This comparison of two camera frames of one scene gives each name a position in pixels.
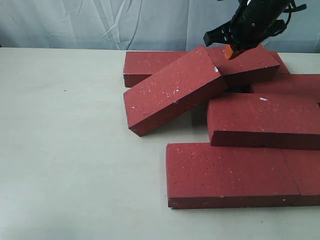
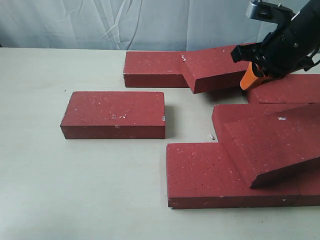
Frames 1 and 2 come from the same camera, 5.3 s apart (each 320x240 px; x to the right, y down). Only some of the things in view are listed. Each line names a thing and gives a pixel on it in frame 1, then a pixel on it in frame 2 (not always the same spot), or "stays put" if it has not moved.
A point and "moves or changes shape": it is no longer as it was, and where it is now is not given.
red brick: [139, 65] stays put
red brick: [289, 84] stays put
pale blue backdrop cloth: [136, 25] stays put
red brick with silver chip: [187, 83] to [114, 115]
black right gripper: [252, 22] to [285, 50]
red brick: [200, 175] stays put
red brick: [274, 120] to [281, 148]
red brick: [245, 70] moves or changes shape
